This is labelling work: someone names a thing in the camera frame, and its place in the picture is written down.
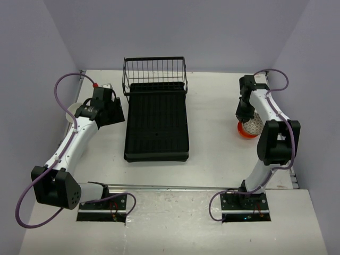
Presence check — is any brown patterned white bowl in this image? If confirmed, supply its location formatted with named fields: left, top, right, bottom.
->
left=241, top=112, right=264, bottom=136

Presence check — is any orange plastic bowl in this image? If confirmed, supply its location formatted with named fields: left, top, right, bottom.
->
left=237, top=122, right=258, bottom=139

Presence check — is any beige ceramic bowl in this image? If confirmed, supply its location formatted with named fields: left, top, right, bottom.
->
left=65, top=103, right=81, bottom=123

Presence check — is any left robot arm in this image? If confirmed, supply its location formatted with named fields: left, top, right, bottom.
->
left=31, top=83, right=125, bottom=209

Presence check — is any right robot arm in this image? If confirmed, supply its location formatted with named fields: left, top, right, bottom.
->
left=236, top=75, right=301, bottom=209

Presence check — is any black dish rack tray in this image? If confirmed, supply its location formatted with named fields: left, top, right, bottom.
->
left=124, top=81, right=189, bottom=163

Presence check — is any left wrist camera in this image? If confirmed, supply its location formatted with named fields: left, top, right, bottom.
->
left=92, top=83, right=113, bottom=89

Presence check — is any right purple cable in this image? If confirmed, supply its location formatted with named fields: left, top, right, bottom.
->
left=254, top=69, right=295, bottom=192

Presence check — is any purple cable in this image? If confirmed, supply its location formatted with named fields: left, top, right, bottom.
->
left=15, top=73, right=98, bottom=228
left=254, top=69, right=295, bottom=192

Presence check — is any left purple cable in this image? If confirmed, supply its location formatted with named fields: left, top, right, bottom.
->
left=15, top=73, right=98, bottom=228

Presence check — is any black wire basket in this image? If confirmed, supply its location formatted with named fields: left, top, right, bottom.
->
left=122, top=56, right=188, bottom=96

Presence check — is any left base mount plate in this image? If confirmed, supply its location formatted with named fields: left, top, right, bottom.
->
left=76, top=195, right=127, bottom=223

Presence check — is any base mount plate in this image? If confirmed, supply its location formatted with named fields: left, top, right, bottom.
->
left=219, top=193, right=271, bottom=223
left=76, top=195, right=127, bottom=223

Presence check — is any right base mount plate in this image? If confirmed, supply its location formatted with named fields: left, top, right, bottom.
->
left=219, top=193, right=271, bottom=223

